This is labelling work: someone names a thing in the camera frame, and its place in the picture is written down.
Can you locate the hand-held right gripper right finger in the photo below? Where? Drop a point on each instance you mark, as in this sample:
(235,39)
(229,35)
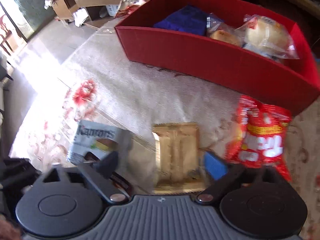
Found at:
(215,166)

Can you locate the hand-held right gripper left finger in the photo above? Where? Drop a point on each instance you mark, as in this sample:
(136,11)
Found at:
(110,162)

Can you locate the grey snack packet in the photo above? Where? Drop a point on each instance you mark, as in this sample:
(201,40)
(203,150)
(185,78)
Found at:
(95,137)

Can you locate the tan snack packet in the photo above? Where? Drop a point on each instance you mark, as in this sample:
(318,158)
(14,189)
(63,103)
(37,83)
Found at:
(177,155)

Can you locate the red snack packet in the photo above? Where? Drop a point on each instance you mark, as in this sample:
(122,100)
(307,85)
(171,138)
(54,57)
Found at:
(260,135)

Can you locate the red cardboard box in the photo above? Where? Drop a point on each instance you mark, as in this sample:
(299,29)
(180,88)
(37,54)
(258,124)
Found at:
(212,62)

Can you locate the brown round pastry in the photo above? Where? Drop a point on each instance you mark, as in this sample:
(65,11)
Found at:
(225,37)

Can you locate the white round pastry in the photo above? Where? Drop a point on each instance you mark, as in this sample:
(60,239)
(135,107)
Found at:
(267,33)

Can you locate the dark blue snack packet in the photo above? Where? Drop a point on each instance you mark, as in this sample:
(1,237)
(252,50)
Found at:
(182,20)

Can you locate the floral tablecloth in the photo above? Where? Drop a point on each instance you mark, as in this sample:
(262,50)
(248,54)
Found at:
(150,100)

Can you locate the white plastic bag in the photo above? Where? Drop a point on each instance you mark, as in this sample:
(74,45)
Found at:
(81,17)

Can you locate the wooden shelf unit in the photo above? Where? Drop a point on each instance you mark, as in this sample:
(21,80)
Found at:
(95,2)

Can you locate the glass door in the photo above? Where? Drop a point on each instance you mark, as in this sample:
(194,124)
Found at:
(25,5)

